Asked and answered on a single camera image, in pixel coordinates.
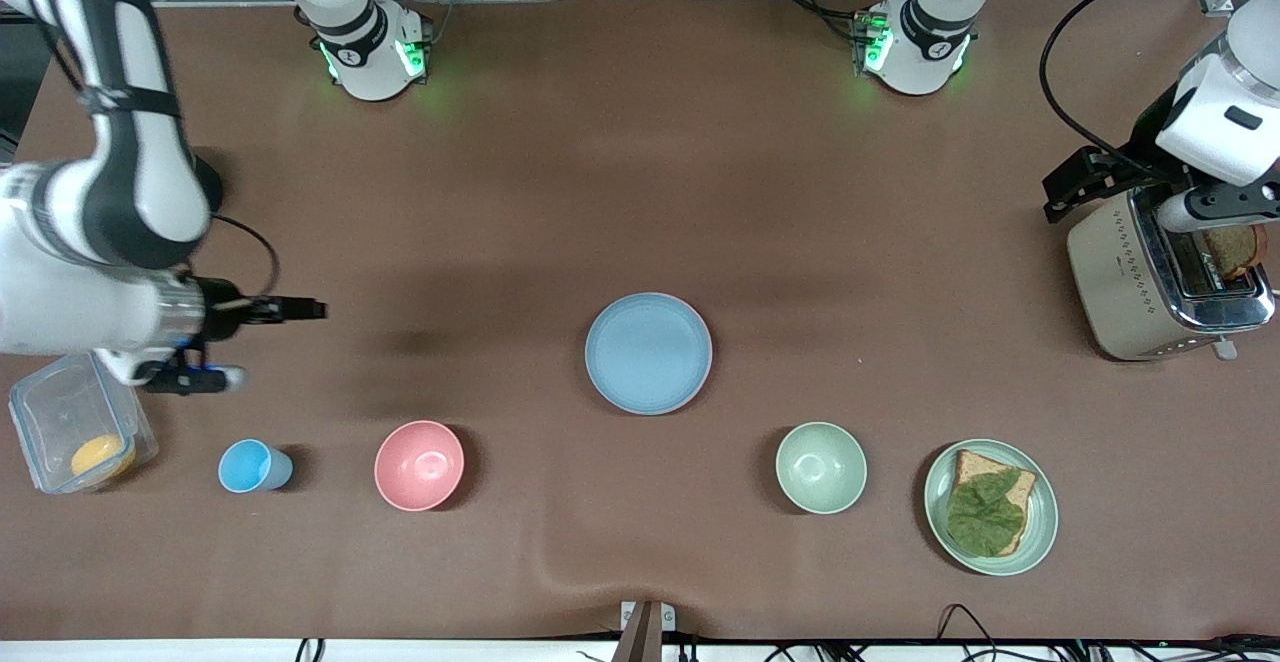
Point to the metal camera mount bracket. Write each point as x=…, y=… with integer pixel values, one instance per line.
x=648, y=632

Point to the blue cup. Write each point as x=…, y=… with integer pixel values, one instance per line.
x=248, y=466

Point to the brown table cover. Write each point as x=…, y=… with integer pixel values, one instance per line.
x=640, y=192

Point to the pink bowl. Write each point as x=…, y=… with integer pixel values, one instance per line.
x=419, y=466

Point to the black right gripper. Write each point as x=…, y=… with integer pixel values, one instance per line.
x=222, y=300

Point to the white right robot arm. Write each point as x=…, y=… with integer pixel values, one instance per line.
x=60, y=292

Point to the blue plate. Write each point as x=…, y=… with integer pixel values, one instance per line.
x=648, y=353

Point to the green lettuce leaf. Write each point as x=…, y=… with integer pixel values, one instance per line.
x=985, y=517

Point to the beige chrome toaster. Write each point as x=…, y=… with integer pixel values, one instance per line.
x=1120, y=282

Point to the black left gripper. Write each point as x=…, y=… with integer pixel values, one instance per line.
x=1138, y=160

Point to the bread slice under lettuce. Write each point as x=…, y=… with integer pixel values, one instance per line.
x=970, y=465

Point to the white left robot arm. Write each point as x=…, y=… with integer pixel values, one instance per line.
x=915, y=72

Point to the green bowl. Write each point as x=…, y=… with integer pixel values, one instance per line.
x=821, y=468

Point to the green plate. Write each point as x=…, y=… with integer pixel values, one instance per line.
x=1042, y=522

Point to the brown bread slice in toaster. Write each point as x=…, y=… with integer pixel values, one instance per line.
x=1235, y=252

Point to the orange round food piece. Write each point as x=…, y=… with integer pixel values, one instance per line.
x=100, y=457

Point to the clear plastic container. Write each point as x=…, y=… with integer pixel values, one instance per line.
x=55, y=417

